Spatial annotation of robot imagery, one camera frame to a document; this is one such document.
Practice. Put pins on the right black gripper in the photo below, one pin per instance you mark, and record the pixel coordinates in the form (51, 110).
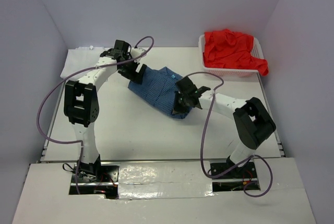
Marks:
(177, 109)

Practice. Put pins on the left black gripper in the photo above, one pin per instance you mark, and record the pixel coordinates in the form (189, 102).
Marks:
(134, 75)

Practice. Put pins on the blue plaid long sleeve shirt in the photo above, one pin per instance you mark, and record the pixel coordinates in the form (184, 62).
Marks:
(158, 90)

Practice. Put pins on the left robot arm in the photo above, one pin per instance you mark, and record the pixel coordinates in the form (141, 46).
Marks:
(81, 104)

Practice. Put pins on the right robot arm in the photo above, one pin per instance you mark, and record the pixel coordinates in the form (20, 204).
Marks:
(253, 122)

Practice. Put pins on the folded white shirt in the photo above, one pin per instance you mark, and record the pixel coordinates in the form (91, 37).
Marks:
(81, 58)

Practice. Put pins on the red shirt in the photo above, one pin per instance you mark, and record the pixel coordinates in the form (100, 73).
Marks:
(230, 49)

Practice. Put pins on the shiny silver tape sheet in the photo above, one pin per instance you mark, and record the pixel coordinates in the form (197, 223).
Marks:
(163, 180)

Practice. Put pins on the white plastic basket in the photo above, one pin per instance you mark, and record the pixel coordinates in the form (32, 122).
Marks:
(256, 52)

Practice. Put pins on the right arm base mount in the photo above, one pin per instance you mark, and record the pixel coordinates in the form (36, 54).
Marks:
(234, 180)

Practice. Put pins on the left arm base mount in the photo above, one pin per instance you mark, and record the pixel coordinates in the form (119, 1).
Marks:
(87, 184)

